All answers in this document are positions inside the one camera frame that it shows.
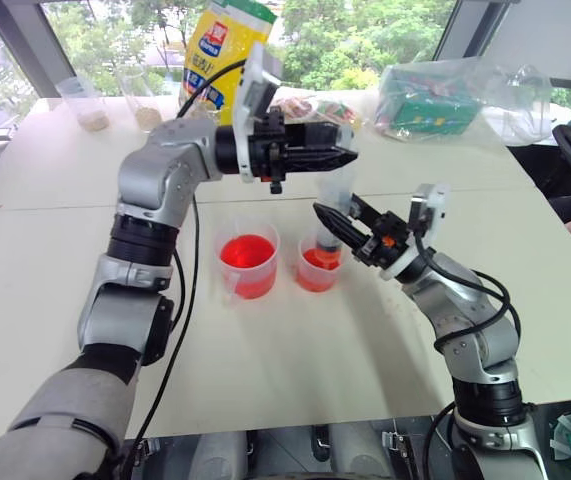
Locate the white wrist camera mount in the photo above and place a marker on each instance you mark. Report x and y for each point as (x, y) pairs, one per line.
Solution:
(247, 100)
(437, 200)

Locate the green snack packet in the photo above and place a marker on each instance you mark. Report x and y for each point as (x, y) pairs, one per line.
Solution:
(337, 112)

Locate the metal latch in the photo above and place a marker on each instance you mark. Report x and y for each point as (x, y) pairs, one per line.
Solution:
(150, 446)
(396, 442)

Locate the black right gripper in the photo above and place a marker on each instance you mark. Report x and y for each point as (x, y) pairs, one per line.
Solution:
(387, 235)

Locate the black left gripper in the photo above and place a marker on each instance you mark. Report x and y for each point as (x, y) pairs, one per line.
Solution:
(271, 150)

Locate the small cup red liquid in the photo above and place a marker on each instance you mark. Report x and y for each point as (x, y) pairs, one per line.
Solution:
(317, 272)

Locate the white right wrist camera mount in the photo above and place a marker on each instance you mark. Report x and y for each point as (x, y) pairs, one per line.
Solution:
(437, 200)

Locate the clear plastic syringe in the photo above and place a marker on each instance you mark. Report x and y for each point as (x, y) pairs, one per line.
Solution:
(324, 241)

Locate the grey rounded shape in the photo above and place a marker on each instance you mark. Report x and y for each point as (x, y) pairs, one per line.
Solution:
(222, 457)

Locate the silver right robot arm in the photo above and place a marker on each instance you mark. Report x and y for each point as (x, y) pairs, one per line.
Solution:
(465, 310)

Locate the clear plastic bag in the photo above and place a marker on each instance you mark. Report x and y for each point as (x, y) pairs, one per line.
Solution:
(465, 80)

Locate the clear cup with grains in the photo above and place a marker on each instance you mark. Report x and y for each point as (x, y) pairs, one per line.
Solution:
(146, 105)
(90, 107)

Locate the green cardboard box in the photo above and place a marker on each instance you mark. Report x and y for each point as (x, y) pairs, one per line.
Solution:
(435, 117)

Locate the red snack packet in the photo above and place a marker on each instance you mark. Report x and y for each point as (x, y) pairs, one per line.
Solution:
(292, 107)

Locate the large measuring cup red liquid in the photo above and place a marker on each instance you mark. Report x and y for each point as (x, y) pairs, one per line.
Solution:
(247, 260)

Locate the dark window frame post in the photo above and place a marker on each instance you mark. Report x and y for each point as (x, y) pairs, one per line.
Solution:
(30, 45)

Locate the black clamp under table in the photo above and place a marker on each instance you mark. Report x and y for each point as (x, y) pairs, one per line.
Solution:
(321, 442)

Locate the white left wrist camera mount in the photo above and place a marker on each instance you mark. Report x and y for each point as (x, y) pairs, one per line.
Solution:
(247, 100)

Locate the yellow snack bag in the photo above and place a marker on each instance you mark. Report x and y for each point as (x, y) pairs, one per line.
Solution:
(215, 55)

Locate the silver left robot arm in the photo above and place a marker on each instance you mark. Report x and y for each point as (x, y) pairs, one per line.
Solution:
(155, 170)

